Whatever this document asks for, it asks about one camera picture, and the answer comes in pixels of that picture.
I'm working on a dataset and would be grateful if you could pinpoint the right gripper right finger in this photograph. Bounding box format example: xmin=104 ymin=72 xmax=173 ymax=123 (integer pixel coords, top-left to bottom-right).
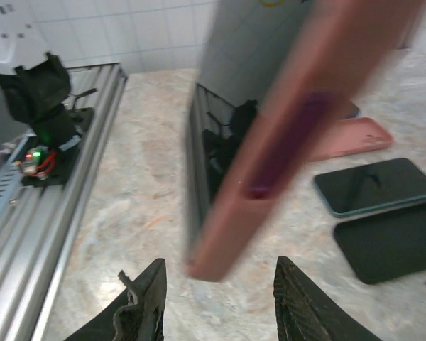
xmin=273 ymin=256 xmax=383 ymax=341

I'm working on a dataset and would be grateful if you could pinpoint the dark pink phone case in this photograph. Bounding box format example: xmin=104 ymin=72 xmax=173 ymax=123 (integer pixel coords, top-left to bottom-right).
xmin=184 ymin=0 xmax=426 ymax=283

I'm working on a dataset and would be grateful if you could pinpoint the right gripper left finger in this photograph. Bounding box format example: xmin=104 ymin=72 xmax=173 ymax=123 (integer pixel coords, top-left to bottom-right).
xmin=62 ymin=258 xmax=168 ymax=341

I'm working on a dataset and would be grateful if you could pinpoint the black phone case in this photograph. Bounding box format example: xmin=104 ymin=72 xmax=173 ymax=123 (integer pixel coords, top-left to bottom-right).
xmin=333 ymin=200 xmax=426 ymax=286

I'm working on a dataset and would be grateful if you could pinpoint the aluminium mounting rail beam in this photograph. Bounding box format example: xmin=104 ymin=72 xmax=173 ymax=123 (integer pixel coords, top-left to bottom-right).
xmin=0 ymin=63 xmax=129 ymax=341

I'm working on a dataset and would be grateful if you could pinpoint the black smartphone teal edge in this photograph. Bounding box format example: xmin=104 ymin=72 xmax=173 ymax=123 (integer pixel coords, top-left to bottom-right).
xmin=314 ymin=158 xmax=426 ymax=218

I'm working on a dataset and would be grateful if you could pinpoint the red-wired circuit board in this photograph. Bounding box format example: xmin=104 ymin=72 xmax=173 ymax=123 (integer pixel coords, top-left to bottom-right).
xmin=16 ymin=148 xmax=60 ymax=178

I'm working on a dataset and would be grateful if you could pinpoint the left base black cable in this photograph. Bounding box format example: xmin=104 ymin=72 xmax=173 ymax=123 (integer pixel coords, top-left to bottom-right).
xmin=67 ymin=87 xmax=99 ymax=109

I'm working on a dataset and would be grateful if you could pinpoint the light pink phone case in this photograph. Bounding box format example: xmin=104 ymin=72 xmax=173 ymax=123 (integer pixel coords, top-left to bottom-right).
xmin=307 ymin=117 xmax=394 ymax=163

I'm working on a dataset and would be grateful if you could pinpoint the white slotted cable duct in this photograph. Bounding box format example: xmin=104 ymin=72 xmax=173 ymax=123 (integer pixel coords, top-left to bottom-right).
xmin=0 ymin=140 xmax=35 ymax=228

